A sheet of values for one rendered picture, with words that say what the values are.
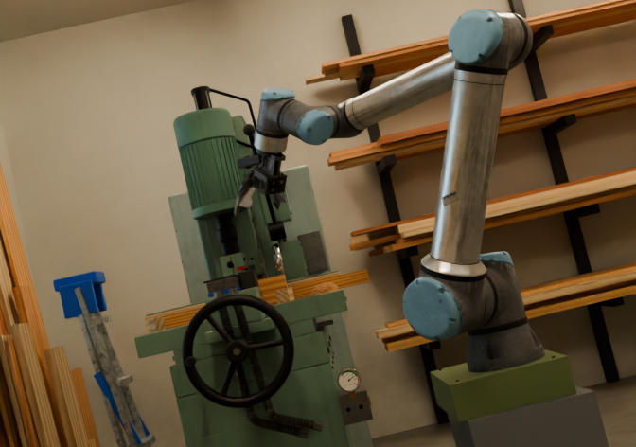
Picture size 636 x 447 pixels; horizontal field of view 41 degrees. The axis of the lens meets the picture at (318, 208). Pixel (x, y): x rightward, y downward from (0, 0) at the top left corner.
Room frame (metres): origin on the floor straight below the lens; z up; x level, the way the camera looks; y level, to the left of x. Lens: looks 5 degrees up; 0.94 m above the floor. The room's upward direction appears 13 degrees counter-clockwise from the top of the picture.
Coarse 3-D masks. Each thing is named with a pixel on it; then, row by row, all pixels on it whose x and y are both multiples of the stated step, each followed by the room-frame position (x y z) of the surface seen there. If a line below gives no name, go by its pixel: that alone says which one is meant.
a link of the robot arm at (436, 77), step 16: (528, 32) 1.84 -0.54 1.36; (528, 48) 1.86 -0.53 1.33; (432, 64) 2.04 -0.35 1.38; (448, 64) 2.01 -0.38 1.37; (512, 64) 1.90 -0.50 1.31; (400, 80) 2.11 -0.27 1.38; (416, 80) 2.07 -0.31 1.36; (432, 80) 2.05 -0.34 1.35; (448, 80) 2.03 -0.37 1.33; (368, 96) 2.19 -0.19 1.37; (384, 96) 2.15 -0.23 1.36; (400, 96) 2.12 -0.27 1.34; (416, 96) 2.10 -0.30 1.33; (432, 96) 2.09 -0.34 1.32; (336, 112) 2.24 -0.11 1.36; (352, 112) 2.22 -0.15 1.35; (368, 112) 2.19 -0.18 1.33; (384, 112) 2.17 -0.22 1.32; (352, 128) 2.26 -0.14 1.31
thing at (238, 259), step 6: (222, 258) 2.51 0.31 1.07; (228, 258) 2.51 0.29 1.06; (234, 258) 2.51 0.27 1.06; (240, 258) 2.51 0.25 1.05; (246, 258) 2.62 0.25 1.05; (222, 264) 2.51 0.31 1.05; (234, 264) 2.51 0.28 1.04; (240, 264) 2.51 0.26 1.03; (246, 264) 2.57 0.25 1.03; (222, 270) 2.51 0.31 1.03; (228, 270) 2.51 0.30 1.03; (234, 270) 2.51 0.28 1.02; (246, 270) 2.53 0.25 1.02; (222, 276) 2.51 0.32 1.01
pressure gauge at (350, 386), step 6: (342, 372) 2.33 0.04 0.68; (348, 372) 2.33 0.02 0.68; (354, 372) 2.33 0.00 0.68; (342, 378) 2.33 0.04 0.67; (348, 378) 2.33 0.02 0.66; (354, 378) 2.33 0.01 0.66; (360, 378) 2.33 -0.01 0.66; (342, 384) 2.33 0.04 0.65; (348, 384) 2.33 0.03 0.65; (354, 384) 2.33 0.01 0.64; (348, 390) 2.33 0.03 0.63; (354, 390) 2.33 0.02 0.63; (354, 396) 2.35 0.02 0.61
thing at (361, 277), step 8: (352, 272) 2.55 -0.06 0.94; (360, 272) 2.55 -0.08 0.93; (320, 280) 2.55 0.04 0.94; (328, 280) 2.55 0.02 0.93; (336, 280) 2.55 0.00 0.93; (344, 280) 2.55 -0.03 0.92; (352, 280) 2.55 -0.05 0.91; (360, 280) 2.55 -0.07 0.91; (368, 280) 2.55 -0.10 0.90; (296, 288) 2.55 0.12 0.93; (304, 288) 2.55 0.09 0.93; (312, 288) 2.55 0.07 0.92; (296, 296) 2.55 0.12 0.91; (304, 296) 2.55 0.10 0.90; (184, 312) 2.55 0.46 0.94; (192, 312) 2.55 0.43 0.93; (168, 320) 2.55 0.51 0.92; (176, 320) 2.55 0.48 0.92; (184, 320) 2.55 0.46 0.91; (168, 328) 2.55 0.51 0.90
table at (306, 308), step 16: (288, 304) 2.39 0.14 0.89; (304, 304) 2.39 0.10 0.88; (320, 304) 2.39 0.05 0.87; (336, 304) 2.39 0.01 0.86; (272, 320) 2.35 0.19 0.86; (288, 320) 2.39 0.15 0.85; (144, 336) 2.40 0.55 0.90; (160, 336) 2.40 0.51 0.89; (176, 336) 2.40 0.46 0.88; (208, 336) 2.30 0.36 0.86; (144, 352) 2.40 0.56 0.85; (160, 352) 2.40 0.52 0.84
